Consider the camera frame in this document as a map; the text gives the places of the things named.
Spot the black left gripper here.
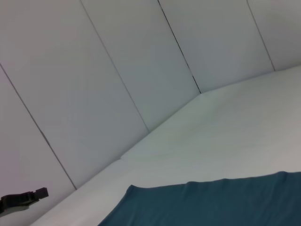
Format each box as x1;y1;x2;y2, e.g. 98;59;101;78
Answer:
0;187;49;215

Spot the teal blue FREE t-shirt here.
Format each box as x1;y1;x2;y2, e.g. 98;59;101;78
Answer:
97;171;301;226

